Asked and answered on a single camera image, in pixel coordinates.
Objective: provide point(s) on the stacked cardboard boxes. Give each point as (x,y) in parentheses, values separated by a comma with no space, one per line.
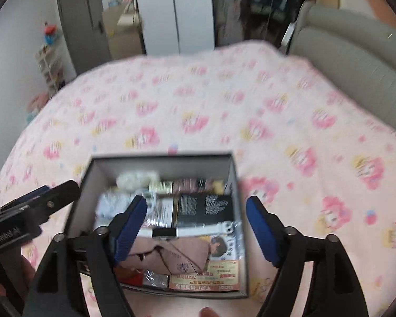
(125,39)

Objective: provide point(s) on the white band smartwatch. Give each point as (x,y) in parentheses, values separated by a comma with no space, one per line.
(198,231)

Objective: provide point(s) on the black packet with white print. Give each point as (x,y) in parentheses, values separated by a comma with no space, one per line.
(204,209)

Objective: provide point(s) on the grey door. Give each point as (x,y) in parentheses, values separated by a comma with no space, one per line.
(82,23)

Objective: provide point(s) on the person's left hand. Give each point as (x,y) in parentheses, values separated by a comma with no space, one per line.
(28,270)

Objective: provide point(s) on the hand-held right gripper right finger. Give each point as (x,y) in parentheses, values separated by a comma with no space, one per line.
(260,231)

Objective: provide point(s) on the red foil packet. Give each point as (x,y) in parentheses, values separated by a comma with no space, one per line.
(135,277)

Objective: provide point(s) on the white plush cat toy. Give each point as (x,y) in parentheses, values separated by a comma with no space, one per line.
(109,208)

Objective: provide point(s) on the pale green cream tube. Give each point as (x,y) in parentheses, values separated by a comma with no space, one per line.
(163,187)

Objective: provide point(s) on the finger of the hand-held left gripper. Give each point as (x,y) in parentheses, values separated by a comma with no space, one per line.
(36,193)
(59,196)

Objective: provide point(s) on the cream fluffy ball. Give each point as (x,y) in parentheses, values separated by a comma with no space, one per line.
(135,180)

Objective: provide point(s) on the white power strip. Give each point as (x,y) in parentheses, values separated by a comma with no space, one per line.
(287,34)

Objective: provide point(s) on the dark display cabinet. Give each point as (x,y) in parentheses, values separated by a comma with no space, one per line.
(237,6)

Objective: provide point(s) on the white wardrobe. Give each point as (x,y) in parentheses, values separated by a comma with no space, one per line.
(171,13)

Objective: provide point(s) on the dark brown sachet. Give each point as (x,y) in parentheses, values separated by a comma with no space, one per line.
(191,185)

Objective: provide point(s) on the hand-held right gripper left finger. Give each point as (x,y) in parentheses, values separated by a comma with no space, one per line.
(132,231)

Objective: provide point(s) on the white rack of trinkets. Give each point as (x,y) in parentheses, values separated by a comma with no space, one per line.
(51,69)

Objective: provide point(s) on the white printed card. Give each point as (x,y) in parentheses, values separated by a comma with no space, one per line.
(163,213)

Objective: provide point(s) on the black storage box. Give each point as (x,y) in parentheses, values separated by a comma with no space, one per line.
(95,171)

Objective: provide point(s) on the orange red leaflet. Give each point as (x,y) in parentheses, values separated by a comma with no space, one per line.
(204,275)

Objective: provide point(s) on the photo card in sleeve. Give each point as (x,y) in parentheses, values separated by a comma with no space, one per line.
(221,246)

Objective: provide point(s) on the pink printed blanket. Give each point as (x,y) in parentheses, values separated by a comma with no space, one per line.
(250,122)

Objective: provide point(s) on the red blue toy figure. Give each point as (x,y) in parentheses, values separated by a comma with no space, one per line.
(50,33)

